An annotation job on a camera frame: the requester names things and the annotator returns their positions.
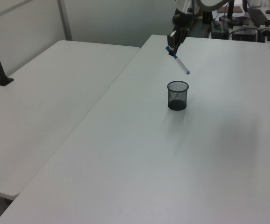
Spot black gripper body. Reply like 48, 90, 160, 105
172, 9, 194, 33

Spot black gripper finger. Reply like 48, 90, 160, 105
166, 31, 178, 57
175, 29, 190, 54

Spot blue and white marker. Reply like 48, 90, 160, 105
165, 46, 191, 75

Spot small black box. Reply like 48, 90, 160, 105
202, 10, 214, 25

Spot black electronics box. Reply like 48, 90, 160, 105
210, 20, 230, 39

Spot black stand with round base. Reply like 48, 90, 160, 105
218, 0, 250, 27

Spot brown board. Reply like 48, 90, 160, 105
217, 6, 243, 14

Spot grey control box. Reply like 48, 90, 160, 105
232, 25, 260, 42

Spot black mesh pen cup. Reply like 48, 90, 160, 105
166, 80, 189, 111

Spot black keyboard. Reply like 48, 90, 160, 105
248, 8, 270, 27

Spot emergency stop button box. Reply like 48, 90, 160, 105
258, 20, 270, 37

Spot white side table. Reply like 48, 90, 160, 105
0, 40, 141, 201

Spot grey partition frame post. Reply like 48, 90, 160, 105
56, 0, 73, 42

